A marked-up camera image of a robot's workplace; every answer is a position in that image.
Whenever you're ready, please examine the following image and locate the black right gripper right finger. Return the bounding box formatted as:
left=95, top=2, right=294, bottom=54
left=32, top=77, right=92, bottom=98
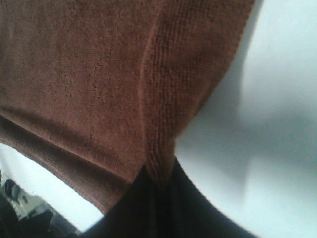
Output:
left=158, top=161, right=248, bottom=238

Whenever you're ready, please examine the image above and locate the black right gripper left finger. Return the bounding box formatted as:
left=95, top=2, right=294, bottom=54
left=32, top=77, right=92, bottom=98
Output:
left=81, top=168, right=163, bottom=238

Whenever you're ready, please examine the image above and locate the brown towel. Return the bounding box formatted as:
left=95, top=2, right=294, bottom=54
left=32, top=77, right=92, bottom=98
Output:
left=0, top=0, right=254, bottom=213

